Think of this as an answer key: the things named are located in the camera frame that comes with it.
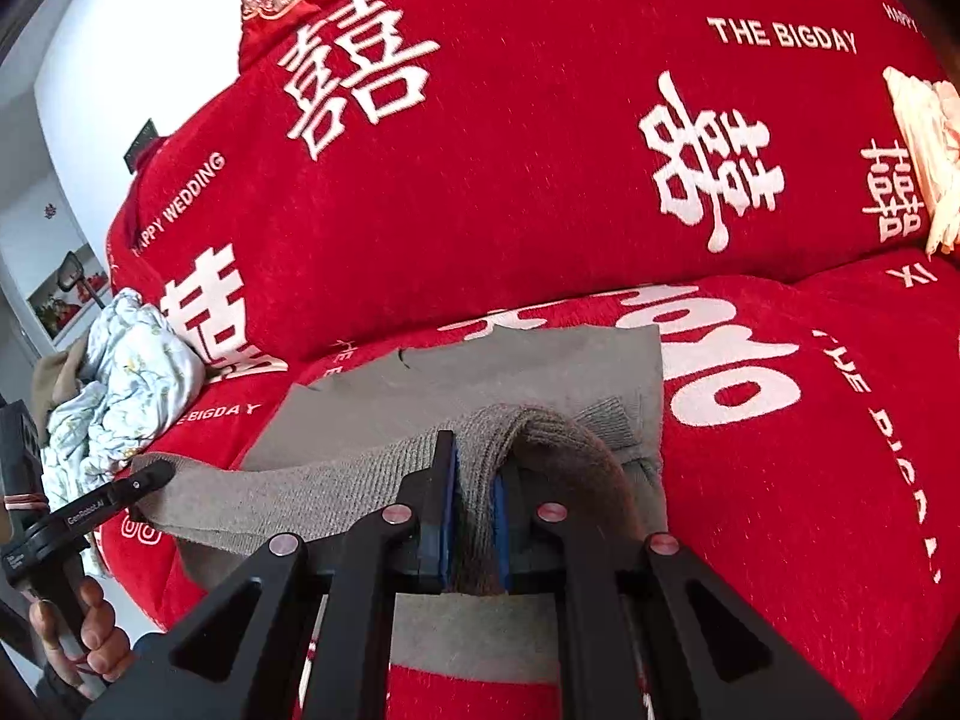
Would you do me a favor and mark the colourful wall poster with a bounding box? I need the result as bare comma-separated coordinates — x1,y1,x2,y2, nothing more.
26,244,113,338

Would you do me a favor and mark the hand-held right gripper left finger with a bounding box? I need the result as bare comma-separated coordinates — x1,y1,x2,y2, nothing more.
82,431,458,720

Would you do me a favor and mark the red printed sofa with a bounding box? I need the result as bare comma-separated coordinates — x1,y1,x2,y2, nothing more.
97,0,960,720

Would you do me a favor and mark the pale floral crumpled cloth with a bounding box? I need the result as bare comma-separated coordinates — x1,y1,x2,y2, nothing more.
41,289,207,511

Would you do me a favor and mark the brown cloth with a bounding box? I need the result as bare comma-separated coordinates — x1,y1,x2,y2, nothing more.
34,337,91,428

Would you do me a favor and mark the person's left hand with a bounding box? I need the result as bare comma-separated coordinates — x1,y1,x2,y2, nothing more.
30,577,137,691

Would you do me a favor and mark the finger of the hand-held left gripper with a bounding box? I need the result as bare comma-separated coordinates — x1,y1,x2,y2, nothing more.
49,460,177,541

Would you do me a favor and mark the grey knit sweater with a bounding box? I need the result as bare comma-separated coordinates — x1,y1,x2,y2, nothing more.
131,324,668,683

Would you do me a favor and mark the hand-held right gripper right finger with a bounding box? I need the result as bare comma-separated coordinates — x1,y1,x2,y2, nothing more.
491,457,860,720

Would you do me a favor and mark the cream crumpled cloth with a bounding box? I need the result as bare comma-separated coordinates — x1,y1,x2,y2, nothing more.
883,66,960,256

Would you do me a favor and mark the dark wall plaque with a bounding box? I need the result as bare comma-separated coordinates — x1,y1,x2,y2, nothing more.
124,118,158,170

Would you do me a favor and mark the black handle frame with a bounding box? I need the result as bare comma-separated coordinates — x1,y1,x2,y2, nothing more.
56,251,106,308

